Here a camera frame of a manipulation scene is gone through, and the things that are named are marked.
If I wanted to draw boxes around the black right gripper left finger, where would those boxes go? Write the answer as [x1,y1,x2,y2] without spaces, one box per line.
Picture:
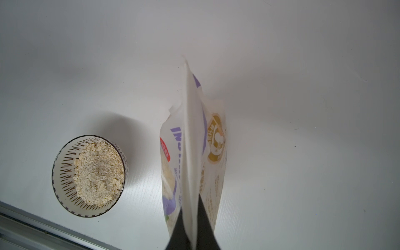
[165,210,191,250]

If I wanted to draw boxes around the front aluminium rail frame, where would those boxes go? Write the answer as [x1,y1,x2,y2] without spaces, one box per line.
[1,202,116,250]

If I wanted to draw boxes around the patterned white breakfast bowl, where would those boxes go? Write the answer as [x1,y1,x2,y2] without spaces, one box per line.
[52,135,128,218]

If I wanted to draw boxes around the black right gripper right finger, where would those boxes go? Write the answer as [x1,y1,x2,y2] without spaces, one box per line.
[196,196,221,250]

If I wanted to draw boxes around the white purple oats bag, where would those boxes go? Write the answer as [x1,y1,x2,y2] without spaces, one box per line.
[159,64,227,250]

